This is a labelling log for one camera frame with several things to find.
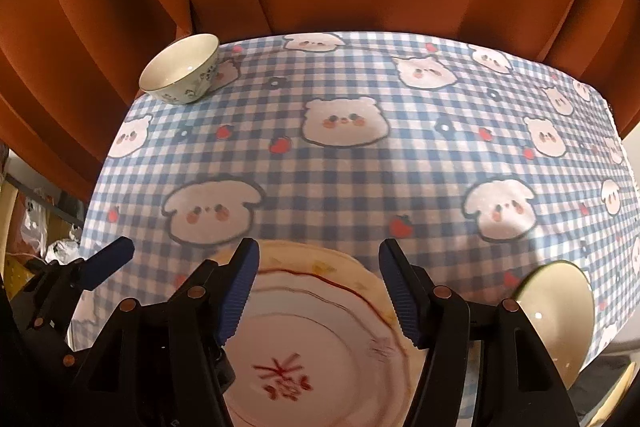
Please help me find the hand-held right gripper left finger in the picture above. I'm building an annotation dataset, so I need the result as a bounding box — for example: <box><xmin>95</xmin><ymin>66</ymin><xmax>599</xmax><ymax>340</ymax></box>
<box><xmin>75</xmin><ymin>237</ymin><xmax>261</xmax><ymax>427</ymax></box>

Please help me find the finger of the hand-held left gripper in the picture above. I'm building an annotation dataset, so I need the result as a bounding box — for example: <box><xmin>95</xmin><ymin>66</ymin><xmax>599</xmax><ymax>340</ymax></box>
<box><xmin>22</xmin><ymin>236</ymin><xmax>135</xmax><ymax>333</ymax></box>

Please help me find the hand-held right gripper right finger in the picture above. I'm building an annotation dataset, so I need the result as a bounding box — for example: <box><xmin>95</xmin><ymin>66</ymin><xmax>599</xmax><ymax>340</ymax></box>
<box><xmin>378</xmin><ymin>238</ymin><xmax>581</xmax><ymax>427</ymax></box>

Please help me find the red pattern plate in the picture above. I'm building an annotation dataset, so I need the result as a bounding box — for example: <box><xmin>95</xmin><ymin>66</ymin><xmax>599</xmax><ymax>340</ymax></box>
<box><xmin>212</xmin><ymin>241</ymin><xmax>426</xmax><ymax>427</ymax></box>

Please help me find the large floral bowl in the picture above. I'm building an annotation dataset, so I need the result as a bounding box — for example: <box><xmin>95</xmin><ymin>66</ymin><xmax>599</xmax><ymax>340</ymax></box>
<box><xmin>515</xmin><ymin>260</ymin><xmax>596</xmax><ymax>388</ymax></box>

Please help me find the clear plastic bag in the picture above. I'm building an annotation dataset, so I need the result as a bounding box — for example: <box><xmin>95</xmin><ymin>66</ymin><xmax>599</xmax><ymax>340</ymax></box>
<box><xmin>46</xmin><ymin>237</ymin><xmax>82</xmax><ymax>266</ymax></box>

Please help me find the blue checkered printed tablecloth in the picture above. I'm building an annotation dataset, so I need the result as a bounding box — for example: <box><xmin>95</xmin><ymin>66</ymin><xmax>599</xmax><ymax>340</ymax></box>
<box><xmin>67</xmin><ymin>31</ymin><xmax>640</xmax><ymax>427</ymax></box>

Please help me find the small blue floral bowl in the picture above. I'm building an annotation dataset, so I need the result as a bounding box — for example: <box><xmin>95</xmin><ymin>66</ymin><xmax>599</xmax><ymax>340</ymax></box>
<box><xmin>138</xmin><ymin>33</ymin><xmax>221</xmax><ymax>105</ymax></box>

